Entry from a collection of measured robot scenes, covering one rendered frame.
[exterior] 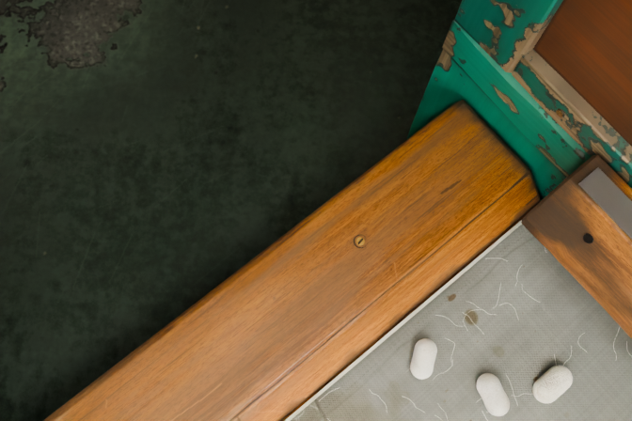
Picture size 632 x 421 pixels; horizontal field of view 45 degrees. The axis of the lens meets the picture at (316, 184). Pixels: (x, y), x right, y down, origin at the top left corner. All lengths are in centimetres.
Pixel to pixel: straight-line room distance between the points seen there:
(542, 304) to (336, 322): 18
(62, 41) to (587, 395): 127
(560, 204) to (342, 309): 19
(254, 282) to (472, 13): 28
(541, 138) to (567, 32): 12
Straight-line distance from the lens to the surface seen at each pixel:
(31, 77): 165
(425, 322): 68
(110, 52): 163
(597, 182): 62
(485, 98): 70
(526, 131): 68
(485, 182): 69
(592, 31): 58
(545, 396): 67
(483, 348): 68
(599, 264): 64
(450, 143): 70
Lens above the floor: 140
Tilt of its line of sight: 70 degrees down
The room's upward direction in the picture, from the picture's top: 8 degrees clockwise
